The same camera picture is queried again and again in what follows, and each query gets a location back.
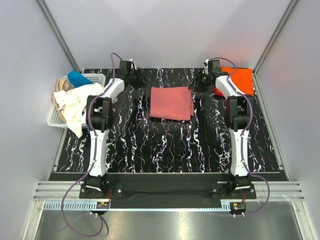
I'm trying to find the white t-shirt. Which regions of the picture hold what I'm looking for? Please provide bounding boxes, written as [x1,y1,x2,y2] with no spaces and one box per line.
[53,83,104,138]

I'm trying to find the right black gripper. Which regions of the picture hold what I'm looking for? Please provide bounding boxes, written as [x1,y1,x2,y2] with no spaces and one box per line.
[187,70,211,94]

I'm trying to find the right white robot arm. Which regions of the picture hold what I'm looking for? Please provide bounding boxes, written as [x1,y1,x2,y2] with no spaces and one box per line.
[189,57,253,200]

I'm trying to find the left aluminium frame post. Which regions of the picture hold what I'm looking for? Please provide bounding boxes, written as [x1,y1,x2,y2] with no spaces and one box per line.
[36,0,82,72]

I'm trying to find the aluminium frame post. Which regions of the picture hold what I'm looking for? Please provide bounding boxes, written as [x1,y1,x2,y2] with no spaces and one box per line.
[36,0,82,72]
[253,0,300,76]

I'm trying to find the salmon pink t-shirt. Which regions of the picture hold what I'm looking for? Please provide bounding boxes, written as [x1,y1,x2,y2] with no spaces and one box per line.
[149,86,194,121]

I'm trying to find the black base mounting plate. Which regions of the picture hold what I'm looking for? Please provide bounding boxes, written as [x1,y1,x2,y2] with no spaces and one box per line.
[79,173,257,211]

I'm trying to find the white slotted cable duct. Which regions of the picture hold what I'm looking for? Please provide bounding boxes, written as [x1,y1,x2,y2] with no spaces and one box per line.
[43,201,247,211]

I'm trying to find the right aluminium frame post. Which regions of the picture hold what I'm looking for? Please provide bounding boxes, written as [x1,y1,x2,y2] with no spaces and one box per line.
[253,0,300,76]

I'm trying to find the beige t-shirt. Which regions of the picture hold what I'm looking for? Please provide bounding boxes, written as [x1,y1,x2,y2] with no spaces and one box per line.
[52,78,75,111]

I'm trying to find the white plastic laundry basket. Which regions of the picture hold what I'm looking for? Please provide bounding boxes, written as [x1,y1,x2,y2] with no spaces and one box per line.
[46,73,106,129]

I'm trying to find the folded orange t-shirt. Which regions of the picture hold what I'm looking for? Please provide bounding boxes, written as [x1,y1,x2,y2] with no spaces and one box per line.
[231,68,254,96]

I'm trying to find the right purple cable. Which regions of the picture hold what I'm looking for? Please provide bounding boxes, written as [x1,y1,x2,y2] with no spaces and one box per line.
[207,57,271,218]

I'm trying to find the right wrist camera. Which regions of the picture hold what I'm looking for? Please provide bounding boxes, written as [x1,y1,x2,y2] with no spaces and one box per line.
[202,59,209,75]

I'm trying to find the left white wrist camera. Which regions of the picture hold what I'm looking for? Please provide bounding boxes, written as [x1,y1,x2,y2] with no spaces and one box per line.
[128,58,138,72]

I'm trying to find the blue t-shirt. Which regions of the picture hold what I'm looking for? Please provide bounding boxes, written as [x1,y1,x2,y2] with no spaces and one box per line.
[67,70,93,88]

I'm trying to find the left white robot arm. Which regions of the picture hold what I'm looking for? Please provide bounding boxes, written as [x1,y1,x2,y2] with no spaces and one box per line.
[79,59,147,199]

